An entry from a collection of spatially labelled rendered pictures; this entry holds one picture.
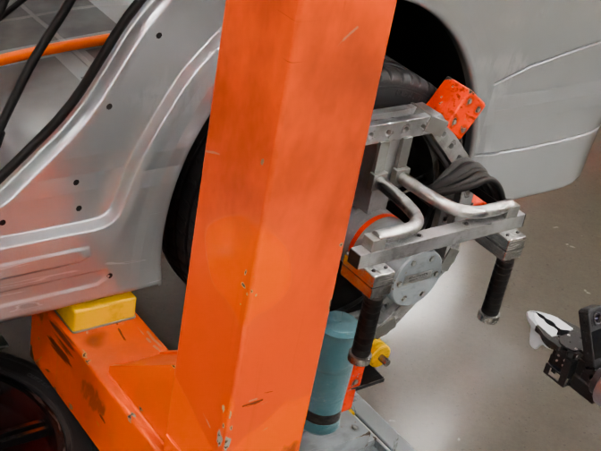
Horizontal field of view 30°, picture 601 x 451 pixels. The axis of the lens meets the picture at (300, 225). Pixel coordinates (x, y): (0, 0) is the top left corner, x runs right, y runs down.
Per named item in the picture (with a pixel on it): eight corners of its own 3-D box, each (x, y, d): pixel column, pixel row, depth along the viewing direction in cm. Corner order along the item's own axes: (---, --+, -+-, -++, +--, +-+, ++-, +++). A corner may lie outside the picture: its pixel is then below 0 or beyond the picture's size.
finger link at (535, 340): (511, 335, 220) (544, 361, 214) (518, 310, 217) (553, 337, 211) (521, 331, 222) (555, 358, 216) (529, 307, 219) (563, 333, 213)
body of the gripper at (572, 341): (539, 370, 214) (586, 408, 206) (551, 334, 210) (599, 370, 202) (565, 360, 219) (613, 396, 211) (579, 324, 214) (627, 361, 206)
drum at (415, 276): (371, 247, 239) (385, 190, 232) (436, 302, 225) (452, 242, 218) (319, 260, 231) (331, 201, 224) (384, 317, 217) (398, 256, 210)
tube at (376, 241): (378, 186, 220) (389, 138, 215) (443, 235, 208) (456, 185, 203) (307, 201, 210) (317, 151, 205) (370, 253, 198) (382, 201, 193)
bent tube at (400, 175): (452, 171, 232) (463, 124, 226) (517, 216, 219) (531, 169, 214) (387, 184, 222) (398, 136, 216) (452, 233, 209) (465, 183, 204)
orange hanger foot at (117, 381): (100, 336, 239) (114, 197, 222) (231, 497, 205) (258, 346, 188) (27, 355, 230) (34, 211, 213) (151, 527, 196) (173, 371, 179)
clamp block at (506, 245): (489, 234, 227) (495, 212, 225) (520, 257, 221) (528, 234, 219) (471, 239, 224) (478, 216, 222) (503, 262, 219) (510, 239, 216)
